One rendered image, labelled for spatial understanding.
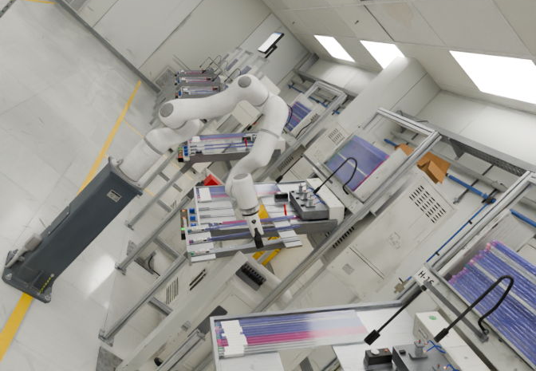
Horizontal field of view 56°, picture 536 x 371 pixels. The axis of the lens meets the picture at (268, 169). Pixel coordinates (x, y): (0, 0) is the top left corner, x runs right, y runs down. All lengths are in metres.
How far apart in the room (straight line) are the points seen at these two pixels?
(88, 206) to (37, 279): 0.44
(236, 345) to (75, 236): 1.09
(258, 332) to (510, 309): 0.78
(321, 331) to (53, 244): 1.33
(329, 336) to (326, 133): 2.48
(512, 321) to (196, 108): 1.47
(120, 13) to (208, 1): 1.83
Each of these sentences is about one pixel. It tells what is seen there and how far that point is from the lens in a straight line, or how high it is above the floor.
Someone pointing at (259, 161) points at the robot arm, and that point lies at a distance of 2.05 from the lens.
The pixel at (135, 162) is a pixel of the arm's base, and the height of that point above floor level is 0.79.
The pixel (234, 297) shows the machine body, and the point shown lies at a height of 0.57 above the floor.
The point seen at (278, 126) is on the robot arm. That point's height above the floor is 1.36.
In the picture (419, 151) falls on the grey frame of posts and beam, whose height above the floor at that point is 1.77.
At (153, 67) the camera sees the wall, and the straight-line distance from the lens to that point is 11.16.
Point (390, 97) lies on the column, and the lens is 6.04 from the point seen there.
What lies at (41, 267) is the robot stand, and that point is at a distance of 2.59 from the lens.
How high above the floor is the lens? 1.37
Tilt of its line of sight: 5 degrees down
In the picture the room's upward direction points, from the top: 45 degrees clockwise
